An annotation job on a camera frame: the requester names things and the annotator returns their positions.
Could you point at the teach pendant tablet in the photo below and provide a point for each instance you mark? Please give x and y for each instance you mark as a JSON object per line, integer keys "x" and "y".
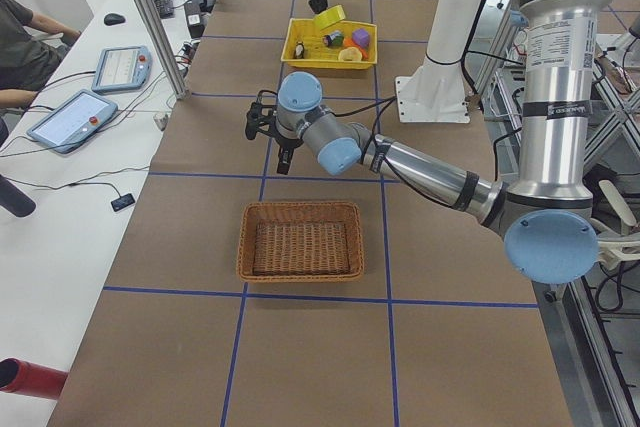
{"x": 71, "y": 124}
{"x": 122, "y": 69}

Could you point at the small cylindrical can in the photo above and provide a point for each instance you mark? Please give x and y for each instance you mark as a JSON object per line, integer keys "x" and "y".
{"x": 333, "y": 39}

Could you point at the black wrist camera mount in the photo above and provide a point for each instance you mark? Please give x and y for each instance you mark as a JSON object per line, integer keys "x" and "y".
{"x": 260, "y": 117}

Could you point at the small black phone device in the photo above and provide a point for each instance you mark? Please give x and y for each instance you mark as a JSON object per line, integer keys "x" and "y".
{"x": 122, "y": 202}

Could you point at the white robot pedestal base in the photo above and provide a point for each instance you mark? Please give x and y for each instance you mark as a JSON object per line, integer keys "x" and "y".
{"x": 435, "y": 92}

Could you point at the seated person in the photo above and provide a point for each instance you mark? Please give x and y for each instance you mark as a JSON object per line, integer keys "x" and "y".
{"x": 26, "y": 62}

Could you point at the red cylinder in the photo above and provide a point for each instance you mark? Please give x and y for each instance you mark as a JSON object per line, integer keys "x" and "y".
{"x": 29, "y": 379}

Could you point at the black computer mouse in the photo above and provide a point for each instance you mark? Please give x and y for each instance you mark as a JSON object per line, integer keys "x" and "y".
{"x": 112, "y": 19}

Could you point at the yellow woven basket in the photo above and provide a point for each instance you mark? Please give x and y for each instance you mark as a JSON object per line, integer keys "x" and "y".
{"x": 319, "y": 56}

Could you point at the near teach pendant tablet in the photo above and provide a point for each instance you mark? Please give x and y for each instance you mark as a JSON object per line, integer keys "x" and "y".
{"x": 71, "y": 124}

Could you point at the aluminium frame post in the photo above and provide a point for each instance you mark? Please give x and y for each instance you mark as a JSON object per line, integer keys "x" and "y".
{"x": 155, "y": 29}

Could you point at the orange toy carrot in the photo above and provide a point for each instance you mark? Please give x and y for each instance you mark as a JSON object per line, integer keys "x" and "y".
{"x": 363, "y": 52}

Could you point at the yellow clear tape roll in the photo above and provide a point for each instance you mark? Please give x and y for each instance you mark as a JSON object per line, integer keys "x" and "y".
{"x": 329, "y": 17}

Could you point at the purple foam cube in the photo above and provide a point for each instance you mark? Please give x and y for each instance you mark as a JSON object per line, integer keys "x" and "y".
{"x": 361, "y": 38}

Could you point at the far teach pendant tablet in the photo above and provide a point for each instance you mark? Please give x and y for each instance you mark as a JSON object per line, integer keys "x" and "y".
{"x": 122, "y": 69}

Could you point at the small panda figurine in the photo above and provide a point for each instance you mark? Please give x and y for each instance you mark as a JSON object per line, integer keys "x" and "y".
{"x": 299, "y": 50}

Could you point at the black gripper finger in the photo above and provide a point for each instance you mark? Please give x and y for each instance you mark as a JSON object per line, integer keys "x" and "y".
{"x": 284, "y": 160}

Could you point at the brown wicker basket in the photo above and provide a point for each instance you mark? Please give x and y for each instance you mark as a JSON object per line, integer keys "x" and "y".
{"x": 300, "y": 242}

